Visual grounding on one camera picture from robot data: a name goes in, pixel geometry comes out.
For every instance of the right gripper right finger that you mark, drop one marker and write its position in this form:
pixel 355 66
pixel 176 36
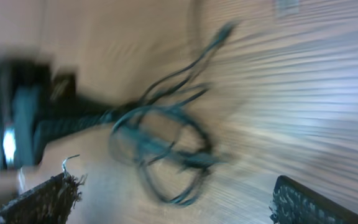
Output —
pixel 294 203

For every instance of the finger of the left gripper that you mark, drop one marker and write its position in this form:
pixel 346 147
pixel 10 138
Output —
pixel 76 119

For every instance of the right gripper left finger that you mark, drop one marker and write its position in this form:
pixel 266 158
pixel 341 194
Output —
pixel 50 202

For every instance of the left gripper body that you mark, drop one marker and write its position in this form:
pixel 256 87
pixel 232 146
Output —
pixel 36 107

